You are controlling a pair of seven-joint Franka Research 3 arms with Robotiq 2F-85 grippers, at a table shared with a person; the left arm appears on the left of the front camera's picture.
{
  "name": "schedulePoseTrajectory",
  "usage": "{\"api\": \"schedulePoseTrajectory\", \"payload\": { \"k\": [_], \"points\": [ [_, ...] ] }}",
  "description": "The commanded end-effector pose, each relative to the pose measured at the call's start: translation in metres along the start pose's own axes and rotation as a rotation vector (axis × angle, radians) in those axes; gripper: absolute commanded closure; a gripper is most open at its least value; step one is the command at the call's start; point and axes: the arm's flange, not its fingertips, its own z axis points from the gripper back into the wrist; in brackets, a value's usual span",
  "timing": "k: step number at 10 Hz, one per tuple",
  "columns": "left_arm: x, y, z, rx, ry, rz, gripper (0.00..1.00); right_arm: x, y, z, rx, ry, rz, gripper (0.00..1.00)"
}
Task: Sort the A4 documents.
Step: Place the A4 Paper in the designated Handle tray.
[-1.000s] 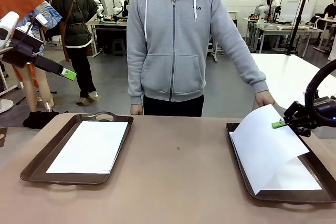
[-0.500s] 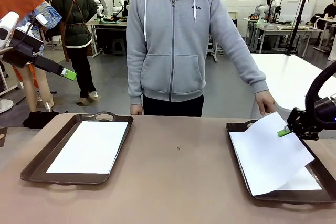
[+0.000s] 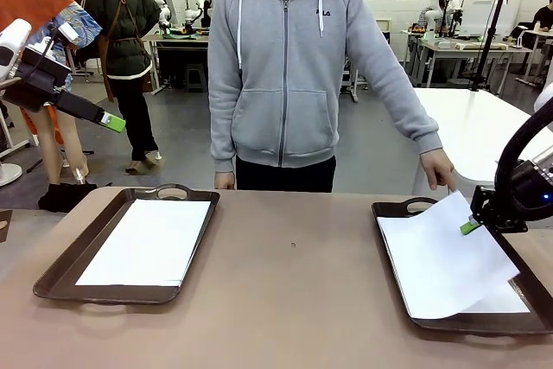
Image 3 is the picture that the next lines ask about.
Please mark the person in grey hoodie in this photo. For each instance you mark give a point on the person in grey hoodie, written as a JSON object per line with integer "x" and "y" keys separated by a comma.
{"x": 281, "y": 84}

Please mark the brown plastic tray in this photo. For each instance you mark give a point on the brown plastic tray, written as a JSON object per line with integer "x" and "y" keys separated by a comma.
{"x": 8, "y": 235}
{"x": 52, "y": 289}
{"x": 535, "y": 282}

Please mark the white background workbench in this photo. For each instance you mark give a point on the white background workbench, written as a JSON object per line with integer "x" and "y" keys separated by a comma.
{"x": 466, "y": 52}

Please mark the black tripod pole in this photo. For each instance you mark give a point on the black tripod pole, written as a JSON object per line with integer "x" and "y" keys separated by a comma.
{"x": 489, "y": 40}

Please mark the white framed box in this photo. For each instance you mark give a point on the white framed box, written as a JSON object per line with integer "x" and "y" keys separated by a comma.
{"x": 383, "y": 25}

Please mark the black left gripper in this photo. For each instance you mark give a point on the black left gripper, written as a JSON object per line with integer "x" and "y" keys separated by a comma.
{"x": 36, "y": 79}

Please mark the white A4 paper stack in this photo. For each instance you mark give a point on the white A4 paper stack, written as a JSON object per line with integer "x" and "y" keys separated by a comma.
{"x": 142, "y": 243}

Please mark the white height-adjustable desk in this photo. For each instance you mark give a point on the white height-adjustable desk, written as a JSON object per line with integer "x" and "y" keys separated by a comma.
{"x": 536, "y": 58}

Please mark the person in dark green jacket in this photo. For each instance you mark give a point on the person in dark green jacket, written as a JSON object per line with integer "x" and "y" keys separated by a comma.
{"x": 121, "y": 32}

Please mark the seated person in black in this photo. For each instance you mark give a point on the seated person in black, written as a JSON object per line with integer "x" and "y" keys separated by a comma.
{"x": 545, "y": 14}

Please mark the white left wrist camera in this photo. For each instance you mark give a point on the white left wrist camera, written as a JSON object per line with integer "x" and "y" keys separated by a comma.
{"x": 68, "y": 32}

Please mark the white table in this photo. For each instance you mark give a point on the white table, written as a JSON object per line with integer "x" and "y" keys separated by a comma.
{"x": 475, "y": 127}

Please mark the right forearm in grey sleeve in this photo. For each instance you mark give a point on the right forearm in grey sleeve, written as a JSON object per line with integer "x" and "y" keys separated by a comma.
{"x": 222, "y": 135}

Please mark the left forearm in grey sleeve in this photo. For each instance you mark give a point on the left forearm in grey sleeve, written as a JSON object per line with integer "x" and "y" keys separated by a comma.
{"x": 415, "y": 127}

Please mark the grey stool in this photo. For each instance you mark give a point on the grey stool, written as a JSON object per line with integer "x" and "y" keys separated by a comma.
{"x": 196, "y": 77}

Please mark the person's left hand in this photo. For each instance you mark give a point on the person's left hand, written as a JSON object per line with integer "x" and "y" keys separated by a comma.
{"x": 436, "y": 168}

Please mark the person's right hand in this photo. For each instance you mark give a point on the person's right hand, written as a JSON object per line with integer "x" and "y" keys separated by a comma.
{"x": 226, "y": 181}

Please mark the white A4 paper sheet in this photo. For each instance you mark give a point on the white A4 paper sheet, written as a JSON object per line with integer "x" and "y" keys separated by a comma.
{"x": 432, "y": 256}

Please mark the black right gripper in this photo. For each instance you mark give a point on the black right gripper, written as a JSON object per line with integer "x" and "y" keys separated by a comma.
{"x": 531, "y": 196}

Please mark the black bag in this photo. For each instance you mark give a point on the black bag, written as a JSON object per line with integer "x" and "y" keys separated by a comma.
{"x": 65, "y": 198}

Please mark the green-top background desk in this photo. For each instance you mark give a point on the green-top background desk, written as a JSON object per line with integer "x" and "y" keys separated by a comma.
{"x": 181, "y": 37}

